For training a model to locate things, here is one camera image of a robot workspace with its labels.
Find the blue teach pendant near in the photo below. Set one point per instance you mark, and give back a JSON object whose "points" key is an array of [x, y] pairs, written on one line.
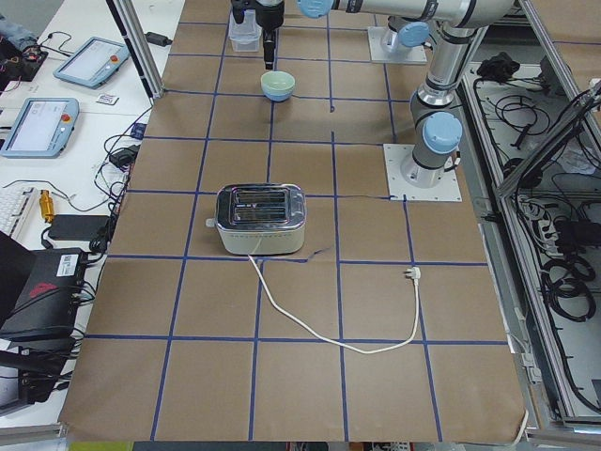
{"points": [[42, 128]]}

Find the clear plastic food container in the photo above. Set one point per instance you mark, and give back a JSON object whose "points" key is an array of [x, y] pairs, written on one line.
{"points": [[244, 37]]}

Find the blue plastic bowl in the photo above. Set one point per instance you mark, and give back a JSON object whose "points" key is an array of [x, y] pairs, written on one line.
{"points": [[278, 95]]}

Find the blue teach pendant far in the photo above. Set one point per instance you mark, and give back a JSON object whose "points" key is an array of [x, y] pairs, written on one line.
{"points": [[94, 63]]}

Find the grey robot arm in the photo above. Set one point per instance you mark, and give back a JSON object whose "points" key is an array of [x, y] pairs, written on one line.
{"points": [[456, 29]]}

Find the aluminium frame post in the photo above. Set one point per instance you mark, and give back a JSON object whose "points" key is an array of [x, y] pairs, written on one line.
{"points": [[130, 29]]}

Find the white keyboard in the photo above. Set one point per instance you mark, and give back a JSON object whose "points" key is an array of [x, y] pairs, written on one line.
{"points": [[17, 203]]}

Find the cream and chrome toaster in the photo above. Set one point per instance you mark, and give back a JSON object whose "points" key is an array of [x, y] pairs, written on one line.
{"points": [[260, 219]]}

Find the green plastic bowl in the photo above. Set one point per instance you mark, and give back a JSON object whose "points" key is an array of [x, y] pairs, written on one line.
{"points": [[276, 82]]}

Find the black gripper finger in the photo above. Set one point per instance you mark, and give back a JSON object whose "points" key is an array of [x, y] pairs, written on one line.
{"points": [[269, 38]]}

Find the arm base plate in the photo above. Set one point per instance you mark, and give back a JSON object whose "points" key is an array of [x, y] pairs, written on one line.
{"points": [[409, 181], [386, 48]]}

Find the blue teach pendant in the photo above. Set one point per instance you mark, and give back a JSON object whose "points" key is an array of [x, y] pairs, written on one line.
{"points": [[94, 63], [42, 128]]}

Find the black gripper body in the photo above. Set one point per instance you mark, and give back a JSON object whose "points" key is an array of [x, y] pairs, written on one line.
{"points": [[269, 16]]}

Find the black computer box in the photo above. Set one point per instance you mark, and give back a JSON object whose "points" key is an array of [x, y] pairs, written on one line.
{"points": [[38, 289]]}

